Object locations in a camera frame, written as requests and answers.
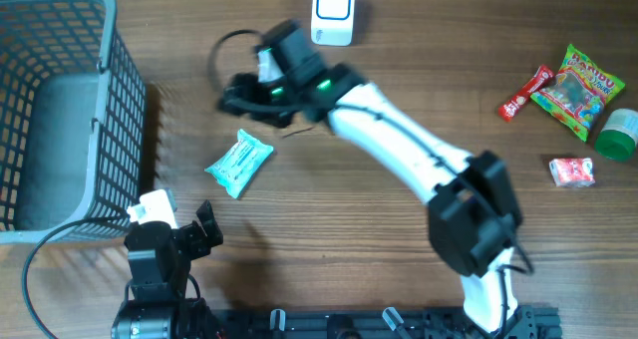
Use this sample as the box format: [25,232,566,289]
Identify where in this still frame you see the white barcode scanner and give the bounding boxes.
[310,0,355,47]

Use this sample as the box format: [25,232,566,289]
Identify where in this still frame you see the teal wet wipes pack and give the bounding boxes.
[204,130,274,199]

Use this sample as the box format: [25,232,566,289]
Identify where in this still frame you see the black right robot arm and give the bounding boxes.
[218,20,534,338]

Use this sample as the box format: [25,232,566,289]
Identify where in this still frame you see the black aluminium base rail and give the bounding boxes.
[214,305,563,339]

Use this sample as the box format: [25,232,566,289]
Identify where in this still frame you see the green lid jar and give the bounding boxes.
[594,109,637,162]

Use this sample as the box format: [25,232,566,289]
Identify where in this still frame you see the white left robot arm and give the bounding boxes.
[111,200,225,339]

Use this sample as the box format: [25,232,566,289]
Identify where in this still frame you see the Haribo gummy worms bag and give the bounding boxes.
[530,44,625,142]

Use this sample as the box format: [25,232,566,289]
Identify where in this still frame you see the black left camera cable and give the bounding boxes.
[20,214,132,339]

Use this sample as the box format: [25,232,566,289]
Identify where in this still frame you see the red white small box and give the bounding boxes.
[549,158,595,187]

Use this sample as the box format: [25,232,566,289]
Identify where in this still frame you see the grey plastic shopping basket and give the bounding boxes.
[1,0,147,244]

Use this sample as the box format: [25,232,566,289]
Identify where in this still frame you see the small red packet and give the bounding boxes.
[498,65,554,123]

